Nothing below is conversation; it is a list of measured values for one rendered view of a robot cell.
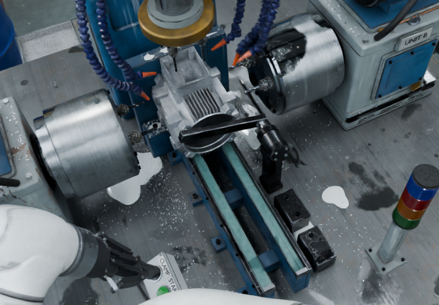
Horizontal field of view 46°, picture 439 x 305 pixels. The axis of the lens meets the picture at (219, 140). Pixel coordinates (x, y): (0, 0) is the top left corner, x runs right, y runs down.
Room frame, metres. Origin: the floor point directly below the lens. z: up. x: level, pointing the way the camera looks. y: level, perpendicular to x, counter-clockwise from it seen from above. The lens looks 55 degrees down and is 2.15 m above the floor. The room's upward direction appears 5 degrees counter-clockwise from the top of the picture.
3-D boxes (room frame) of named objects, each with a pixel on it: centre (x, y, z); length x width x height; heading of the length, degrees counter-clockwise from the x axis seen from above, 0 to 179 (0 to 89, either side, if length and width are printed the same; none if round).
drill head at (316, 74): (1.04, -0.25, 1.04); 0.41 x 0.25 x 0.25; 111
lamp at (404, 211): (0.52, -0.41, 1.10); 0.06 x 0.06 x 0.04
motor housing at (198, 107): (0.92, 0.06, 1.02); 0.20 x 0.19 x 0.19; 20
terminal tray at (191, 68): (0.96, 0.07, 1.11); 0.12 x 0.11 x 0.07; 20
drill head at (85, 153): (0.79, 0.39, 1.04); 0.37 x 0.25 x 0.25; 111
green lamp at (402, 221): (0.52, -0.41, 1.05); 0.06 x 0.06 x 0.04
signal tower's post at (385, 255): (0.52, -0.41, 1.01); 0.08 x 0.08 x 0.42; 21
